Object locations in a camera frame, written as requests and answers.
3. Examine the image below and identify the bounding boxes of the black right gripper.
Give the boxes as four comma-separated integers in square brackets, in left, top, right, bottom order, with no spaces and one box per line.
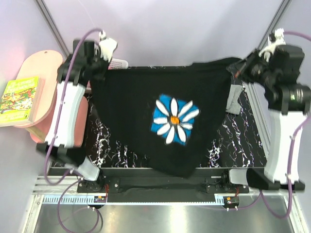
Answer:
[228,47,278,88]

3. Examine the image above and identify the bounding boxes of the black t shirt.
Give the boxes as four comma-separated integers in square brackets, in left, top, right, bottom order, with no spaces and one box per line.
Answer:
[90,57,238,178]

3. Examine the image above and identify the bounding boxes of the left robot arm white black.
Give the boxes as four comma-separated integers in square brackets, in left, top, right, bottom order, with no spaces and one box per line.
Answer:
[36,38,118,192]

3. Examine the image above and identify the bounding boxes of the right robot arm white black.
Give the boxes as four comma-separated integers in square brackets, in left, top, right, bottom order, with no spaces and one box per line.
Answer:
[220,44,311,193]

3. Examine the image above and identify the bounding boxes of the white plastic laundry basket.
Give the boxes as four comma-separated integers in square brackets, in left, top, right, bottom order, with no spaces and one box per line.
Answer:
[108,58,128,69]

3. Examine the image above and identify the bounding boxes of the folded grey t shirt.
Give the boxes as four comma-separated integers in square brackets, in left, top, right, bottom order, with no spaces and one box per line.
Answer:
[226,85,243,115]

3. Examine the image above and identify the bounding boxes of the pink tiered shelf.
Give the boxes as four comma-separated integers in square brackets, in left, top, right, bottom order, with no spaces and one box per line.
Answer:
[15,50,89,144]

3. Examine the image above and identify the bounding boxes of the green treehouse book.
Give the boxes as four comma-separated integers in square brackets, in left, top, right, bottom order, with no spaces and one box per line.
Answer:
[0,76,45,127]

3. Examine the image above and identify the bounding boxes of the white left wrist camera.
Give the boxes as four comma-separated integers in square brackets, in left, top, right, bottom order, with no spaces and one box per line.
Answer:
[98,31,118,63]

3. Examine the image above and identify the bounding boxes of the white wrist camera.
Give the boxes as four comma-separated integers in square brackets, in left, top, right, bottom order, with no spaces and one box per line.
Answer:
[98,31,118,63]
[259,28,286,62]

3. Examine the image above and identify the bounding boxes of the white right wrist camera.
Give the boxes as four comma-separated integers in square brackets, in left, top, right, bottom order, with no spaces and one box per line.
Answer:
[259,28,286,62]

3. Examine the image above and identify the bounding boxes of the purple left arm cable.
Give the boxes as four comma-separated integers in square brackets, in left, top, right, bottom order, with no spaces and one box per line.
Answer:
[43,28,105,232]

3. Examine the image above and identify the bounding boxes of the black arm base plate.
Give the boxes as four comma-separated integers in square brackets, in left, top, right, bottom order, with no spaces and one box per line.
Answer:
[77,167,250,203]

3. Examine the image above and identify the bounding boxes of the aluminium frame rail front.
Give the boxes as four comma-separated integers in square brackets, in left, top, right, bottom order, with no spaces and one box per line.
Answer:
[31,176,297,207]

